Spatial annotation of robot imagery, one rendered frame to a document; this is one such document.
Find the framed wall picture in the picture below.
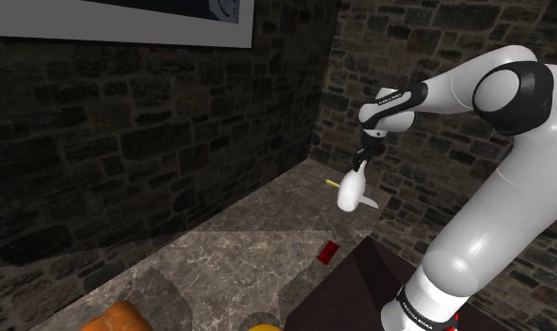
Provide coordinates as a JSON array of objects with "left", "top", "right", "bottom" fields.
[{"left": 0, "top": 0, "right": 256, "bottom": 50}]

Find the small red box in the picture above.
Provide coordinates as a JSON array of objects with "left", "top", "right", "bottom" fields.
[{"left": 316, "top": 239, "right": 342, "bottom": 266}]

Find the yellow handled knife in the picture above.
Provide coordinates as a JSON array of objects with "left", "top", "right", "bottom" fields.
[{"left": 325, "top": 179, "right": 380, "bottom": 211}]

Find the white bottle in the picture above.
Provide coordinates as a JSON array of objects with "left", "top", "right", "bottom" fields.
[{"left": 336, "top": 160, "right": 368, "bottom": 213}]

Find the dark robot stand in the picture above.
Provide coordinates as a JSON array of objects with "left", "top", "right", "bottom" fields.
[{"left": 282, "top": 236, "right": 510, "bottom": 331}]

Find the orange bread loaf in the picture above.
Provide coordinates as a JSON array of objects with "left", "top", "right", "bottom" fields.
[{"left": 79, "top": 300, "right": 155, "bottom": 331}]

